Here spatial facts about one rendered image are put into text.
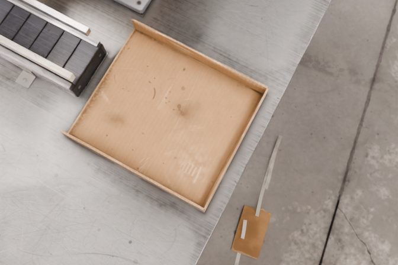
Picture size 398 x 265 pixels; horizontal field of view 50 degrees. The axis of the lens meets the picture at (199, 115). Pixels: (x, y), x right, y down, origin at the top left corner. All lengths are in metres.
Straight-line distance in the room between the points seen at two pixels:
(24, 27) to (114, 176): 0.34
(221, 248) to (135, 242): 0.86
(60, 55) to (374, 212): 1.31
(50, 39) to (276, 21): 0.45
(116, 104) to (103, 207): 0.20
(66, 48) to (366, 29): 1.40
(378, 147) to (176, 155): 1.14
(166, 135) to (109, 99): 0.13
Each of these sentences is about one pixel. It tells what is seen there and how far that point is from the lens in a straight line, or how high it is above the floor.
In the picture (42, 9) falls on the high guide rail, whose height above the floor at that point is 0.96.
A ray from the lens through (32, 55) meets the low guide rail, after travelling 0.84.
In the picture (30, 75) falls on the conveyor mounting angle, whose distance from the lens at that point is 0.92.
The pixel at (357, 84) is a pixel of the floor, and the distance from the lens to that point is 1.86.
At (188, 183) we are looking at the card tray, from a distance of 0.81.
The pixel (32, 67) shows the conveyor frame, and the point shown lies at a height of 0.88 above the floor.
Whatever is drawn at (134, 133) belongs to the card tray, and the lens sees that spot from 0.83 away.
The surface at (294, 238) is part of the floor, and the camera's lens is 1.68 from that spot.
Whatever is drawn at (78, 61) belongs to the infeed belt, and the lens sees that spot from 0.85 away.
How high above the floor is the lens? 1.64
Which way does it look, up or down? 75 degrees down
